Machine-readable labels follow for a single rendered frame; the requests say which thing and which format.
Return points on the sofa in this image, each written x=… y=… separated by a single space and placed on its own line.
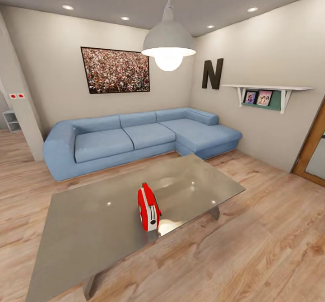
x=79 y=147

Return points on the picture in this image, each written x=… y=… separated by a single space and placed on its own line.
x=115 y=71
x=250 y=97
x=263 y=97

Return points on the door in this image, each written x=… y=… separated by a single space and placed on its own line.
x=310 y=163

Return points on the room light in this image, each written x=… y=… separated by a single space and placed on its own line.
x=168 y=34

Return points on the coffee table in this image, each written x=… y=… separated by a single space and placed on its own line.
x=92 y=227

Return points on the radio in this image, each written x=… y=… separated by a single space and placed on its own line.
x=148 y=208

